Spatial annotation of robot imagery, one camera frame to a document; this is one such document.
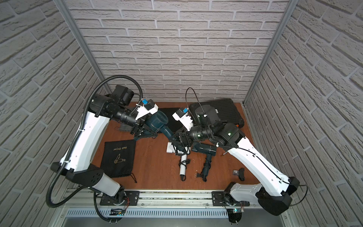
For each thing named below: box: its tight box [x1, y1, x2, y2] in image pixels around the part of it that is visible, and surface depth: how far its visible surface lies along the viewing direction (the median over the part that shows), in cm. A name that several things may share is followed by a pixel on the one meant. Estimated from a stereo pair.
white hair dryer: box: [166, 141, 191, 182], surface depth 84 cm
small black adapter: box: [232, 167, 245, 182], surface depth 83 cm
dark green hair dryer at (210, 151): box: [191, 141, 217, 183], surface depth 85 cm
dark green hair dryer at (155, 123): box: [134, 111, 175, 141], surface depth 54 cm
